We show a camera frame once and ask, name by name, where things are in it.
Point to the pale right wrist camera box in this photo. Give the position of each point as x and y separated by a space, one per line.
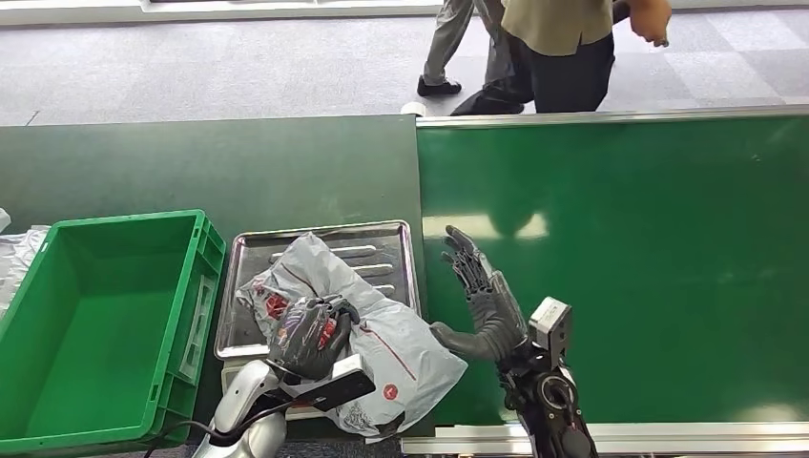
550 328

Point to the silver conveyor side rail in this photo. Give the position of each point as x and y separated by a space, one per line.
663 437
663 116

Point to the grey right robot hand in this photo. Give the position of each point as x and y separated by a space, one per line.
496 322

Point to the small clear plastic scrap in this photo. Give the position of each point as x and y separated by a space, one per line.
4 219

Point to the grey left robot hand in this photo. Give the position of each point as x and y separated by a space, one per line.
303 341

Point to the electronic scale with steel tray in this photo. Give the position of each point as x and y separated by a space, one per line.
379 246

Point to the green conveyor belt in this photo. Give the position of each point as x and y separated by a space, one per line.
663 253

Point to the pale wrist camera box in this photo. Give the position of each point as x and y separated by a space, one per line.
550 328
335 389

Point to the white crumpled plastic bag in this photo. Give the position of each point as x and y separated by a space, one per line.
16 259

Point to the person's hand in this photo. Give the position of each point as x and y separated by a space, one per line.
651 25

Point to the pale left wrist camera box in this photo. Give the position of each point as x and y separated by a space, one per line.
335 389

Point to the green plastic crate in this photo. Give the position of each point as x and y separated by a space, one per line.
95 341

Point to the person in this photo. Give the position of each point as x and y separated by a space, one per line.
445 38
569 63

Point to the grey red-printed courier package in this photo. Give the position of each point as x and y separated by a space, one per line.
404 360

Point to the white round roller cap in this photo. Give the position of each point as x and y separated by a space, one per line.
414 109

